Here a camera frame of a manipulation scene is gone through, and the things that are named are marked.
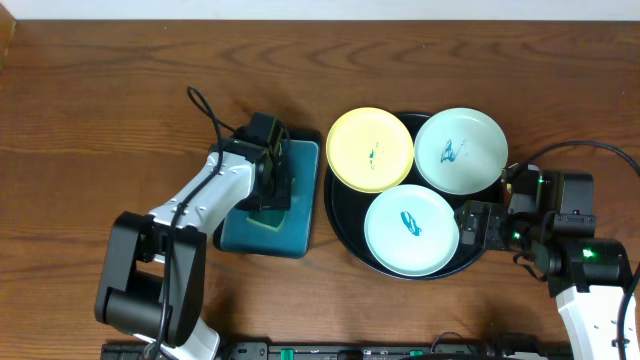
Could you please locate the green and yellow sponge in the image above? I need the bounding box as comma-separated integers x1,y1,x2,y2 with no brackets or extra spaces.
247,210,287,231

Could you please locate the light blue plate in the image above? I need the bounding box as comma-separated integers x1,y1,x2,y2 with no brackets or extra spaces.
363,184,459,277

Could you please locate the pale green plate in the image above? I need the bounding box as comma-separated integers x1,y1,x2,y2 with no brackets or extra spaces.
414,108,509,195

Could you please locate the yellow plate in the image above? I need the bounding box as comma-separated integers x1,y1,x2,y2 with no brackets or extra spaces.
326,107,414,193

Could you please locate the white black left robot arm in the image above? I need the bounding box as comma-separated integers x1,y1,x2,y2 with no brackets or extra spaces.
94,140,291,359

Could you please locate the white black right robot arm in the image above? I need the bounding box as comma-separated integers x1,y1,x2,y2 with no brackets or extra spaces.
454,201,639,359

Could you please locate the teal rectangular water tray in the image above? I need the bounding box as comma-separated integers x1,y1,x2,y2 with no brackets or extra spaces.
213,129,322,259

